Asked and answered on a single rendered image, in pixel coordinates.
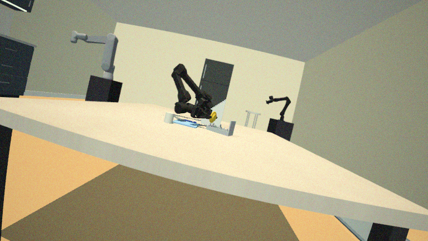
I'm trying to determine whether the yellow round plate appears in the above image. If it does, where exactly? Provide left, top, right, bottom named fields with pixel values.
left=210, top=112, right=217, bottom=123

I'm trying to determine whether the light blue square mat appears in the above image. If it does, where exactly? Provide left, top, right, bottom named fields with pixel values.
left=173, top=119, right=200, bottom=128

